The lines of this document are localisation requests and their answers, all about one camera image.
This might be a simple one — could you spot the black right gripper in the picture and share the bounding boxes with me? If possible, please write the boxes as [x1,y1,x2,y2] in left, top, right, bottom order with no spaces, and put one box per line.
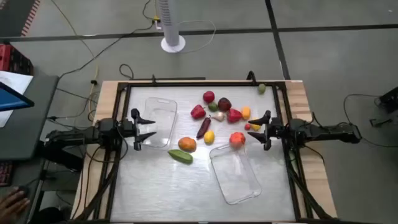
[247,110,292,152]

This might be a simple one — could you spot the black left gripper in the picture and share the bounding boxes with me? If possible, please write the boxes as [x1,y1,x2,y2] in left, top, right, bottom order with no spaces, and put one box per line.
[119,108,157,152]

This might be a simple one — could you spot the orange-red bell pepper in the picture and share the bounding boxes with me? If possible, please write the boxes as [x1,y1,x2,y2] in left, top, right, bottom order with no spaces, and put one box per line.
[229,131,246,149]

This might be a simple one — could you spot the red bell pepper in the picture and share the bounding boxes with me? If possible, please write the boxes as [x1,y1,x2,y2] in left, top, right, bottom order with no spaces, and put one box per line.
[190,104,206,121]
[226,108,243,124]

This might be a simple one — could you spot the dark red apple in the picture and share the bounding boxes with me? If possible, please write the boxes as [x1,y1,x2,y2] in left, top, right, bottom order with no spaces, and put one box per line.
[217,97,233,113]

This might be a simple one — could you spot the green cucumber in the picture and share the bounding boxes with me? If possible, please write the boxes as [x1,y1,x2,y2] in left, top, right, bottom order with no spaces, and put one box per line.
[167,149,194,165]

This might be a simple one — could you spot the orange bell pepper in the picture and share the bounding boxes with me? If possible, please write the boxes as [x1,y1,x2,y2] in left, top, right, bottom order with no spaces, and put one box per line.
[177,136,198,153]

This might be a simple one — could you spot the dark purple eggplant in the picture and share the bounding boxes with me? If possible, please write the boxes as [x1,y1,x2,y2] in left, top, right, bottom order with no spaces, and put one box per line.
[196,114,212,140]

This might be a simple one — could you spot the red round apple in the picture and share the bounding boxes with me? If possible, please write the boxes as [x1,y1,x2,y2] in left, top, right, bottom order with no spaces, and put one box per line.
[202,90,216,105]

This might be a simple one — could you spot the clear plastic basket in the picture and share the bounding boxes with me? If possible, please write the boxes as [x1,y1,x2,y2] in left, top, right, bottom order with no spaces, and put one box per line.
[209,143,262,205]
[139,96,178,149]

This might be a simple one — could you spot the black metal bar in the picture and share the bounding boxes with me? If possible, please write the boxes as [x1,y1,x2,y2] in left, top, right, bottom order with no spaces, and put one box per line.
[129,77,206,82]

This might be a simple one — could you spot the white tower fan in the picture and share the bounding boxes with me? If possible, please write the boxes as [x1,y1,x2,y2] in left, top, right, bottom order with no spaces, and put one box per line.
[157,0,187,54]

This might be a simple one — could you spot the grey desk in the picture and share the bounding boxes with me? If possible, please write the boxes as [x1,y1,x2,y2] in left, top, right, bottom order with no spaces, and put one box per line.
[0,67,60,161]

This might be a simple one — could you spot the black floor device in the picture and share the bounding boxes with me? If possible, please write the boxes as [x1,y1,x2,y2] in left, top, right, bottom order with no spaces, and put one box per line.
[377,86,398,114]

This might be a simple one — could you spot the black computer mouse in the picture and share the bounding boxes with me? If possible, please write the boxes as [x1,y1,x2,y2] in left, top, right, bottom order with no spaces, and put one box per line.
[12,185,31,200]

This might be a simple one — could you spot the computer monitor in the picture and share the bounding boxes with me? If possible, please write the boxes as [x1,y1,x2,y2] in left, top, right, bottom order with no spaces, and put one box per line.
[0,81,35,112]

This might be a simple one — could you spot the white paper sheet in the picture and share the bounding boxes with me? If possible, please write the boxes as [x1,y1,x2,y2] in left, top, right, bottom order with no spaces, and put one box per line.
[0,70,34,128]

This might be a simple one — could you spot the black keyboard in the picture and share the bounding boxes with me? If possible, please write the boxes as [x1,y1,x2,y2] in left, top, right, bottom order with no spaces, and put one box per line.
[0,160,14,187]

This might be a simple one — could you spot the person's hand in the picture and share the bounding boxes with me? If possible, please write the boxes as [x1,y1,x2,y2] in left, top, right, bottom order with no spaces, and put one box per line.
[0,187,31,224]

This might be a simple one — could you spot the red plastic crate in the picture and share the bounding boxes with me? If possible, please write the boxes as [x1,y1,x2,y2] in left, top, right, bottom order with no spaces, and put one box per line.
[0,43,34,76]

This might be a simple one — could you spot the black floor mat striped edge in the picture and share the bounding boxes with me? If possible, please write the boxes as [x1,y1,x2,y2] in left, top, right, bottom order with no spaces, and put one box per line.
[0,0,41,38]

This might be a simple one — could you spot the black aluminium table frame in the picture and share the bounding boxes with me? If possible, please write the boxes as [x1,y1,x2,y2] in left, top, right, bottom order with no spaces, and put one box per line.
[73,79,335,223]

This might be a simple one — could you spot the short looped black cable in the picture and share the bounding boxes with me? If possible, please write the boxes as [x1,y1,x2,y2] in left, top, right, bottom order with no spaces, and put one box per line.
[119,63,135,80]

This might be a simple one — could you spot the yellow floor cable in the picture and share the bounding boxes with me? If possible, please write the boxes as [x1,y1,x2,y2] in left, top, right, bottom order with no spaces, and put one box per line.
[49,0,100,113]

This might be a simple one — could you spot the thin black floor cable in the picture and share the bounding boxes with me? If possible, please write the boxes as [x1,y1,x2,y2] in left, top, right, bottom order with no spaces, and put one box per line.
[343,93,398,149]

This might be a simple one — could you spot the long black floor cable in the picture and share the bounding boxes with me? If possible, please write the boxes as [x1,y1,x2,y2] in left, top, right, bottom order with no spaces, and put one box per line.
[57,0,156,80]

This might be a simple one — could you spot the white fan cable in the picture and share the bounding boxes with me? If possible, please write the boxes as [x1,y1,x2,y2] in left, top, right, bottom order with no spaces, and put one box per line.
[177,19,217,54]

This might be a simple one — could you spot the black floor bracket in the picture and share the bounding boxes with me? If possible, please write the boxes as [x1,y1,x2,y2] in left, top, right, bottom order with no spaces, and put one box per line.
[369,117,393,128]

